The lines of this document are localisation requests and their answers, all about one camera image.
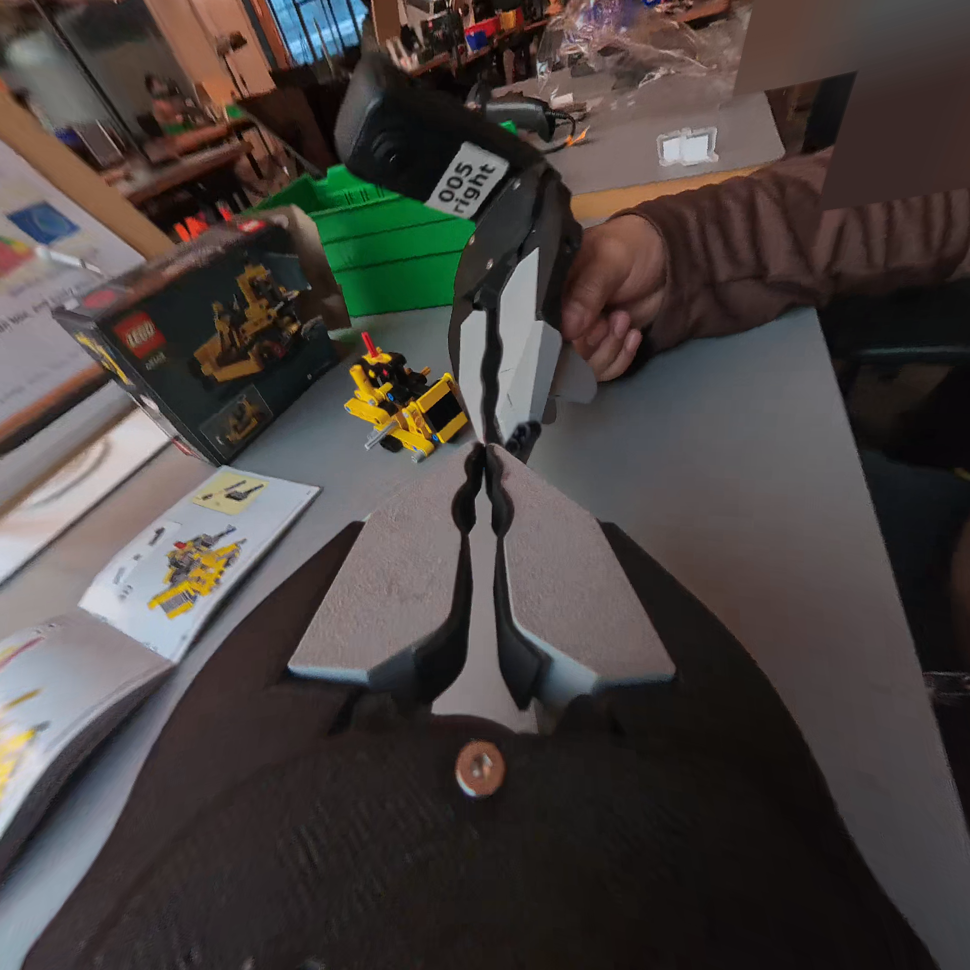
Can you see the dark lego box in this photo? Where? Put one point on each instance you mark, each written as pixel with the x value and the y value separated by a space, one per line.
pixel 204 333

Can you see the person's right hand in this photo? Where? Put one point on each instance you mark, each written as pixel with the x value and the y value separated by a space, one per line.
pixel 618 288

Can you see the lego instruction booklet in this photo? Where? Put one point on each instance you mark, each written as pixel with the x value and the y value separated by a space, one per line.
pixel 189 561

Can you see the black lego beam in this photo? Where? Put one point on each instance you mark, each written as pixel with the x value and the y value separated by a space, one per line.
pixel 523 438

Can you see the person's right forearm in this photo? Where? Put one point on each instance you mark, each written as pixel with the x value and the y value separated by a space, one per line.
pixel 758 242

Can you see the green plastic bin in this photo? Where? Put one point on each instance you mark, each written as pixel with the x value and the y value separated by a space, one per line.
pixel 386 250

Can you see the orange tag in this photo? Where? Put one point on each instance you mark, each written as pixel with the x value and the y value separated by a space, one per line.
pixel 580 136

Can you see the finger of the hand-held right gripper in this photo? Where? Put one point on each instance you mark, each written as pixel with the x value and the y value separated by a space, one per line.
pixel 474 356
pixel 527 341

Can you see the yellow lego bulldozer model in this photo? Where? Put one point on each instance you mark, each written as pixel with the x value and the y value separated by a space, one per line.
pixel 401 401

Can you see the clear plastic case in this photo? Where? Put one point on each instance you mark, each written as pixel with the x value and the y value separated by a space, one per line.
pixel 686 146

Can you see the brown cardboard board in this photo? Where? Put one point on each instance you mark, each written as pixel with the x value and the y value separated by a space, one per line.
pixel 91 197

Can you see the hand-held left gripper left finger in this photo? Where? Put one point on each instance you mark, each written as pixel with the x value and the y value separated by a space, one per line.
pixel 386 591

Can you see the clear plastic bags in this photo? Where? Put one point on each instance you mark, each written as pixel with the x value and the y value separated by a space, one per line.
pixel 629 38

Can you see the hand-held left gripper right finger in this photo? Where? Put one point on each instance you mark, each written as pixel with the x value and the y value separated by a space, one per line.
pixel 576 599

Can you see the white instruction sheet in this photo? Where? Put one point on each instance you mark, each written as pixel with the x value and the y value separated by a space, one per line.
pixel 38 318

